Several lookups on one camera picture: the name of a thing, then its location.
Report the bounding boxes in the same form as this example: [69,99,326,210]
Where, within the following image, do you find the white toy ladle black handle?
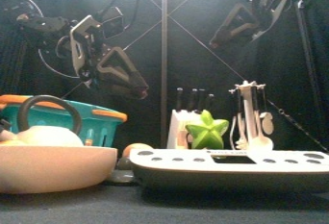
[249,87,276,152]

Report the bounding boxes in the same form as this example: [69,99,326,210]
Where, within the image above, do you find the white toy fork black handle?
[235,87,251,151]

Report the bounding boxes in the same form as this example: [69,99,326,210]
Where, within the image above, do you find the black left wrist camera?
[100,6,129,40]

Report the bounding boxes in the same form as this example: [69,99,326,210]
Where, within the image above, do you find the white spiky ball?
[229,80,269,150]

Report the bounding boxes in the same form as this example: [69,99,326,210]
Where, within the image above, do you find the teal basket orange rim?
[0,94,129,148]

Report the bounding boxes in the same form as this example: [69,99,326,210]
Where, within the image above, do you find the green toy starfruit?
[184,109,231,150]

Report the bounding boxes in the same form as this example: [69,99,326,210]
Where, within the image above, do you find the white toy whisk black handle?
[229,87,240,150]

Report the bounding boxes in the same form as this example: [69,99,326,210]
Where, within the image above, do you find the white toy spoon black handle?
[259,87,277,136]

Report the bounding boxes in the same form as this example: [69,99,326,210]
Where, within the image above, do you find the white toy frying pan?
[0,144,120,195]

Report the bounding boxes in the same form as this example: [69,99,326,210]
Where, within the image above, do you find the white toy cleaver black handle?
[176,87,185,112]

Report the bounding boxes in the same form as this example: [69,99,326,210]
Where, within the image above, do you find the grey vertical frame pole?
[160,0,170,149]

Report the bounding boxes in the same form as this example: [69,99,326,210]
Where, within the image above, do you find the black handled toy knife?
[205,93,216,112]
[188,87,200,112]

